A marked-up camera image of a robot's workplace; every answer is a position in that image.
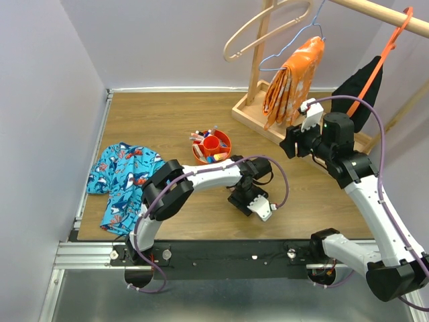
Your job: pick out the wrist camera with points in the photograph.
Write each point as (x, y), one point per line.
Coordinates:
(313, 112)
(261, 206)

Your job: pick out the orange folded cloth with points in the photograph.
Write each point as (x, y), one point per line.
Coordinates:
(291, 84)

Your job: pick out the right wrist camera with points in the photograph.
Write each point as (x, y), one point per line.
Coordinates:
(313, 112)

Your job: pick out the blue shark print shorts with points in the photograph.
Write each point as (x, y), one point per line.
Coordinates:
(121, 172)

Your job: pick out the pink yellow highlighter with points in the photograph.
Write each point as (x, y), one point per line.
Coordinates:
(220, 156)

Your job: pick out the orange plastic hanger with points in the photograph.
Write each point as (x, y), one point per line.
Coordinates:
(367, 76)

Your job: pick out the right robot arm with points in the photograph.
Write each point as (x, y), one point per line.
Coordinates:
(401, 264)

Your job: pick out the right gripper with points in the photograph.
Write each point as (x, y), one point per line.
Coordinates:
(287, 143)

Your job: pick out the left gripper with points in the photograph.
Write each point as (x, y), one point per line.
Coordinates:
(242, 204)

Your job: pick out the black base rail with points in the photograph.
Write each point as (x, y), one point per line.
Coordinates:
(229, 259)

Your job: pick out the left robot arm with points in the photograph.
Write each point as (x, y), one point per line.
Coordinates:
(165, 193)

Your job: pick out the white grey marker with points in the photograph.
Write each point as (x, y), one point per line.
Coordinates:
(196, 138)

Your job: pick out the orange round desk organizer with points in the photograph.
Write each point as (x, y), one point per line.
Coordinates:
(211, 145)

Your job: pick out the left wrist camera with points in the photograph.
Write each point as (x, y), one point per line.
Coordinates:
(261, 206)

